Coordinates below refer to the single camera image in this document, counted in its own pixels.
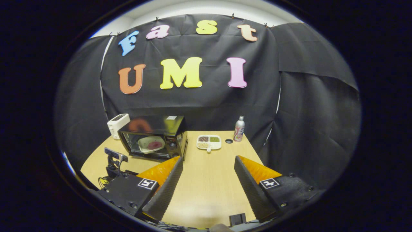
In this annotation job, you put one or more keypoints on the black electric oven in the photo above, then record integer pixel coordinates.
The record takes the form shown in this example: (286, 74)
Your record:
(161, 124)

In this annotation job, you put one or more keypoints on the pale green square plate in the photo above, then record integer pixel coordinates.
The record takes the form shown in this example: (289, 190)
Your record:
(144, 144)

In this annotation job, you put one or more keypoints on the silver can with red label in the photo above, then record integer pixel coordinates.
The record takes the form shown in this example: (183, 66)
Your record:
(238, 130)

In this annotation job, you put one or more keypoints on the pink round pastry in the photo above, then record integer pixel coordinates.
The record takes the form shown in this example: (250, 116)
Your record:
(155, 145)

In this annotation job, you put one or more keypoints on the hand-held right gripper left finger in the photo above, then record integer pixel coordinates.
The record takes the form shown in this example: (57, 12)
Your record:
(165, 193)

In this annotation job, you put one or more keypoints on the small black box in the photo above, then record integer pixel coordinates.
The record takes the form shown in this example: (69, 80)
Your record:
(237, 219)

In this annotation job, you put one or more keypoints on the white toaster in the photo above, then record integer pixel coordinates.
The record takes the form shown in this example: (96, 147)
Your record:
(116, 126)

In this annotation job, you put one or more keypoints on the white divided dish with grains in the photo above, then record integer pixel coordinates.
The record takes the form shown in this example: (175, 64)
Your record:
(209, 142)

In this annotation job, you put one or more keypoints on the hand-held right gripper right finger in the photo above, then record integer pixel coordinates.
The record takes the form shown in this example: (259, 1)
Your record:
(251, 190)

